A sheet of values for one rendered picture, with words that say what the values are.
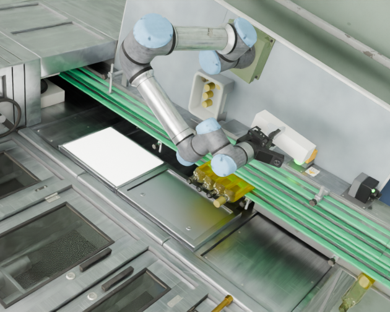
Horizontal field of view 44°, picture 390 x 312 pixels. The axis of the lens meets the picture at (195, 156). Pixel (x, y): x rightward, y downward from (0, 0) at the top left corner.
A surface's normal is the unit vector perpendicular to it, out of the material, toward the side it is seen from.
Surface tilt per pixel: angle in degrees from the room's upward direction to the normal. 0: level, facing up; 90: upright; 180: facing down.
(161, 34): 81
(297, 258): 90
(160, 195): 90
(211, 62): 9
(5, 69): 90
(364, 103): 0
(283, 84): 0
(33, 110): 90
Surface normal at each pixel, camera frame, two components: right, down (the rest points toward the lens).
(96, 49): 0.75, 0.48
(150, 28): 0.44, -0.38
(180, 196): 0.17, -0.81
